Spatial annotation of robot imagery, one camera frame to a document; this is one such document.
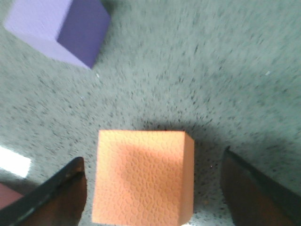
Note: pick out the red foam cube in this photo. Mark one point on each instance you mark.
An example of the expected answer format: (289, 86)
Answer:
(8, 196)

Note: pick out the purple foam cube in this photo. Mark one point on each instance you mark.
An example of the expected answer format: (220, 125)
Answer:
(70, 31)

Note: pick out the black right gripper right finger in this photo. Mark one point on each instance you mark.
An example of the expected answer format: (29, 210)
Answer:
(255, 199)

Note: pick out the orange foam cube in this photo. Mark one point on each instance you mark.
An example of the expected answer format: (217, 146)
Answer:
(144, 178)

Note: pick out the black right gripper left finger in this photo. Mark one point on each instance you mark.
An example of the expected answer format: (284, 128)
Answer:
(59, 201)

